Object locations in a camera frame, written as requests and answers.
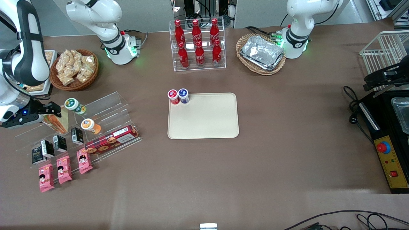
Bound white wire rack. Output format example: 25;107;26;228
359;30;409;91

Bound black equipment rack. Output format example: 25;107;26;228
171;0;237;28

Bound steel handle bar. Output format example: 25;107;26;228
359;102;381;130

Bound clear acrylic tiered stand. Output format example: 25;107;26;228
14;92;143;179

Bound black food warmer appliance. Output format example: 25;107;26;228
358;89;409;194

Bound red cola bottle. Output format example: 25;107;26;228
174;20;185;45
178;42;189;68
212;39;222;64
210;18;220;42
192;19;202;43
195;41;205;67

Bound red-lid yogurt cup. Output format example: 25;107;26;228
167;89;180;105

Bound triangle sandwich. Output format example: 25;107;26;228
43;110;69;134

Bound clear acrylic bottle rack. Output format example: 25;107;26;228
169;19;227;72

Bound red cookie box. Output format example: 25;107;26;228
85;125;141;155

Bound grey base cable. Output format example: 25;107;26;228
123;29;149;48

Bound stacked foil containers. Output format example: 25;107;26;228
240;35;285;71

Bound light wicker basket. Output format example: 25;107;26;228
236;33;287;76

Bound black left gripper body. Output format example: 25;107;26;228
372;59;409;87

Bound long black floor cable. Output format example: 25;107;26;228
283;210;409;230

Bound black power cable with plug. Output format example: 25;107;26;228
343;86;375;144

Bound large black drink carton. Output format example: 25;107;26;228
31;145;44;165

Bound grey metal strip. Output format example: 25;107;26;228
372;89;394;98

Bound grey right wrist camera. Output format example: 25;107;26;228
0;113;44;129

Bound aluminium frame shelf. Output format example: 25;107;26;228
366;0;409;29

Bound green-lid drink bottle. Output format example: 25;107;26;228
64;97;87;115

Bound brown wicker basket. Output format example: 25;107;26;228
50;49;99;91

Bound orange-lid drink bottle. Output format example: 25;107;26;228
81;118;102;134

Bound small black drink carton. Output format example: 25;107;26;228
53;135;67;152
41;140;55;158
71;127;84;144

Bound looped black floor cable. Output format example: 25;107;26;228
356;213;389;230

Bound blue-lid yogurt cup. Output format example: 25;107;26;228
178;88;190;104

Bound clear bag of crackers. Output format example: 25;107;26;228
57;72;76;87
71;50;85;74
56;50;73;74
76;56;96;83

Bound cream plastic tray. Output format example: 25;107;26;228
167;93;239;140

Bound white rectangular snack tray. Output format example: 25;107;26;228
24;50;58;96

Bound black base cable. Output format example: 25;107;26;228
244;26;282;37

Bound pink snack pack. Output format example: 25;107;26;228
77;149;93;174
56;156;73;185
38;164;55;193

